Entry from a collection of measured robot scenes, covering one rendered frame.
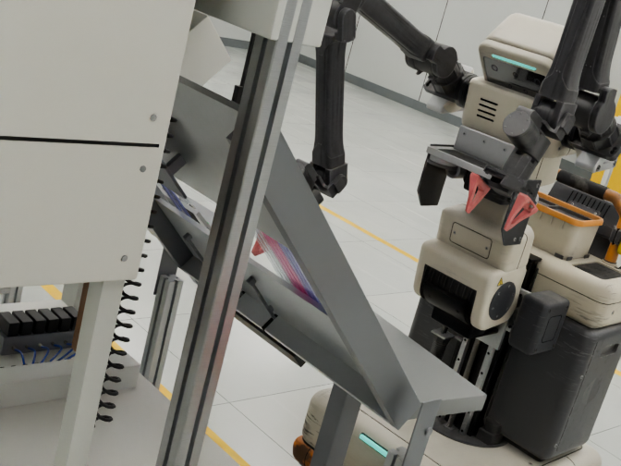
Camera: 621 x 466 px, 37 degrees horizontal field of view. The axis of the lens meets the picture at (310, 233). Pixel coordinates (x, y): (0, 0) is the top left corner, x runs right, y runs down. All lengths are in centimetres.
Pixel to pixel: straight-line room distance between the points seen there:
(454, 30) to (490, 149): 787
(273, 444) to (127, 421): 132
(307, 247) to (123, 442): 47
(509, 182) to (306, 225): 71
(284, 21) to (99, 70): 22
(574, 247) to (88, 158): 173
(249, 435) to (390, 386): 135
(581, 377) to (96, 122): 175
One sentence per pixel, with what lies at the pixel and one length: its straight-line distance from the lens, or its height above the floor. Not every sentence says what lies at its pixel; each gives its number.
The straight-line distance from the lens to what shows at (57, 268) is 107.
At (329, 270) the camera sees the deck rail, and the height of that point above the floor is 100.
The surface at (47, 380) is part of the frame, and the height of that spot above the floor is 66.
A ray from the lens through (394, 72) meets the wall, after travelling 1057.
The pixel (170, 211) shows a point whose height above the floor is 84.
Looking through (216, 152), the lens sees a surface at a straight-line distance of 137.
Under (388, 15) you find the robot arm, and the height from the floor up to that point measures 131.
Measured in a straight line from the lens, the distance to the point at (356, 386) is 172.
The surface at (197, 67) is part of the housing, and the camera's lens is 131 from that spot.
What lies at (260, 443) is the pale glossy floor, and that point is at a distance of 286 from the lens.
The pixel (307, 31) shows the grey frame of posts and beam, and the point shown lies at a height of 133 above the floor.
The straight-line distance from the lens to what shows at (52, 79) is 99.
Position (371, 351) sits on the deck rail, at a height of 85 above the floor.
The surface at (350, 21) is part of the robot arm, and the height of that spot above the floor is 129.
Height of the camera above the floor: 143
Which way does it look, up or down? 17 degrees down
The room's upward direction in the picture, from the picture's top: 15 degrees clockwise
